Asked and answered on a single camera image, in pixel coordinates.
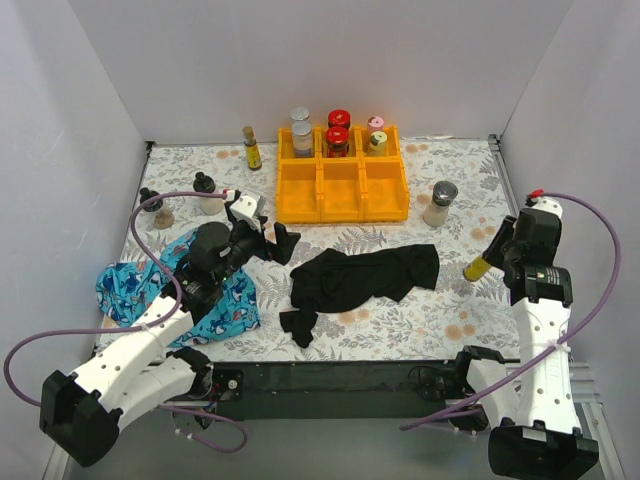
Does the small yellow-label sauce bottle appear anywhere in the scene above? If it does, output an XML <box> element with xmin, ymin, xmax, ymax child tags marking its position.
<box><xmin>242</xmin><ymin>126</ymin><xmax>262</xmax><ymax>171</ymax></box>

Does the blue-label spice jar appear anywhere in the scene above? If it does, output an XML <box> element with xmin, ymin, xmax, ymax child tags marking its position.
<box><xmin>290</xmin><ymin>106</ymin><xmax>310</xmax><ymax>124</ymax></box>
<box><xmin>291</xmin><ymin>121</ymin><xmax>313</xmax><ymax>158</ymax></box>

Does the red-lid sauce jar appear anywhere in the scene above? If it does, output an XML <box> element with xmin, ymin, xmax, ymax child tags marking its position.
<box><xmin>327</xmin><ymin>109</ymin><xmax>351</xmax><ymax>130</ymax></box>
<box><xmin>325</xmin><ymin>126</ymin><xmax>349</xmax><ymax>158</ymax></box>

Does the yellow-lid spice shaker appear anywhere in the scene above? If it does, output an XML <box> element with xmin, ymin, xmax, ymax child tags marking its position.
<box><xmin>366</xmin><ymin>130</ymin><xmax>388</xmax><ymax>157</ymax></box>

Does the pink-lid spice shaker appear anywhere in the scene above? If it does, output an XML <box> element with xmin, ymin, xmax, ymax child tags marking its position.
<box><xmin>367</xmin><ymin>116</ymin><xmax>385</xmax><ymax>135</ymax></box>

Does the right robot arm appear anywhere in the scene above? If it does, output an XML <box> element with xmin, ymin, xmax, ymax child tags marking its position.
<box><xmin>463</xmin><ymin>198</ymin><xmax>599</xmax><ymax>479</ymax></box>

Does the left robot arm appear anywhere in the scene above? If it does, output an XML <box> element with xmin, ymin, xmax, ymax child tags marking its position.
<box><xmin>39</xmin><ymin>220</ymin><xmax>300</xmax><ymax>467</ymax></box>

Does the black cloth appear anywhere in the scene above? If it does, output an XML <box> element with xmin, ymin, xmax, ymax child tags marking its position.
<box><xmin>279</xmin><ymin>244</ymin><xmax>440</xmax><ymax>349</ymax></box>

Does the black-cap white bottle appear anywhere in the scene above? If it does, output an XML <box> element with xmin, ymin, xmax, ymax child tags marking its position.
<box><xmin>193</xmin><ymin>171</ymin><xmax>224</xmax><ymax>215</ymax></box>

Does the grey-lid spice shaker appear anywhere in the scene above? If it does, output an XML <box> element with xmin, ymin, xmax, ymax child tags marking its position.
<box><xmin>423</xmin><ymin>180</ymin><xmax>458</xmax><ymax>227</ymax></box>

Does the orange six-compartment bin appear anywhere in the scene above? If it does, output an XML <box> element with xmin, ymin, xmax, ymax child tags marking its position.
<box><xmin>275</xmin><ymin>125</ymin><xmax>410</xmax><ymax>224</ymax></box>

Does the small black-cap bottle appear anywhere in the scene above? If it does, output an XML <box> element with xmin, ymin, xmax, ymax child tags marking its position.
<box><xmin>139</xmin><ymin>187</ymin><xmax>175</xmax><ymax>230</ymax></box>

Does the blue shark-print cloth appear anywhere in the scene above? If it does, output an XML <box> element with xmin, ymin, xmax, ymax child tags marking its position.
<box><xmin>96</xmin><ymin>260</ymin><xmax>261</xmax><ymax>349</ymax></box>

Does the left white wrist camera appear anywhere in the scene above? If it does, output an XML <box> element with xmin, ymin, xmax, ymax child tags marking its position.
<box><xmin>223</xmin><ymin>188</ymin><xmax>266</xmax><ymax>231</ymax></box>

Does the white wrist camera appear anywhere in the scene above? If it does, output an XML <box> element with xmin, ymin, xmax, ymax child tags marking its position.
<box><xmin>525</xmin><ymin>189</ymin><xmax>563</xmax><ymax>219</ymax></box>
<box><xmin>223</xmin><ymin>188</ymin><xmax>266</xmax><ymax>231</ymax></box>

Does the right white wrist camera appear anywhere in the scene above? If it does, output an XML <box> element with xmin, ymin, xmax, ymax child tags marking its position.
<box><xmin>525</xmin><ymin>189</ymin><xmax>563</xmax><ymax>219</ymax></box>

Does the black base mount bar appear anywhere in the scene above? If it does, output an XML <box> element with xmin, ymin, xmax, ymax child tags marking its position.
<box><xmin>154</xmin><ymin>362</ymin><xmax>506</xmax><ymax>424</ymax></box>

